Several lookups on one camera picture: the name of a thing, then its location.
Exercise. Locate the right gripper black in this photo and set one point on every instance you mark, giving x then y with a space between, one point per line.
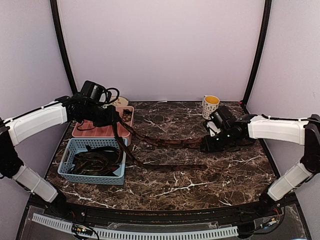
209 147

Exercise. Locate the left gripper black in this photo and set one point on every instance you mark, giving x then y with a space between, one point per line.
111 117

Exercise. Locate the brown red patterned tie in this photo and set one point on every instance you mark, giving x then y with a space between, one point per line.
185 124

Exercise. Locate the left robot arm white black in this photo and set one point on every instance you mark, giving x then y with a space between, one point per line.
17 129

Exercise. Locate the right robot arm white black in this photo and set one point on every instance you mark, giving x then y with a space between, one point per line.
302 131

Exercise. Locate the pink divided organizer tray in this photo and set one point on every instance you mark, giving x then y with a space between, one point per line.
87 130

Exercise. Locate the beige floral plate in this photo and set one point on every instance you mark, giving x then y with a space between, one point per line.
120 102

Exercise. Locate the rolled tie in tray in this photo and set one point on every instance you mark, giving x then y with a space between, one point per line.
127 116

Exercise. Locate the white mug yellow inside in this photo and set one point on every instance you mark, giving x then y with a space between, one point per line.
210 103

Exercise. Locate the blue perforated plastic basket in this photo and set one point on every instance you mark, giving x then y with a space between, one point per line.
78 145

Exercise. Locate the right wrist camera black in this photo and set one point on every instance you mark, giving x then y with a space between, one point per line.
222 118

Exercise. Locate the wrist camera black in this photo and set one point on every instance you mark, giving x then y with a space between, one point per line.
222 118
99 94

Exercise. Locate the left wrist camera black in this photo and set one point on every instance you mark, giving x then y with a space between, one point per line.
99 94

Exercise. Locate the black front rail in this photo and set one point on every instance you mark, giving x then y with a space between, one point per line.
90 215

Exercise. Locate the white slotted cable duct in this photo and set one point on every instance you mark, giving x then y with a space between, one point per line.
99 233

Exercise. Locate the right black frame post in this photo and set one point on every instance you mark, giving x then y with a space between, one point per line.
258 52

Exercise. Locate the black frame post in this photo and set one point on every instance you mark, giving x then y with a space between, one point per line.
62 45
258 52

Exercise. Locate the left black frame post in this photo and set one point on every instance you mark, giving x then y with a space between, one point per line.
62 45

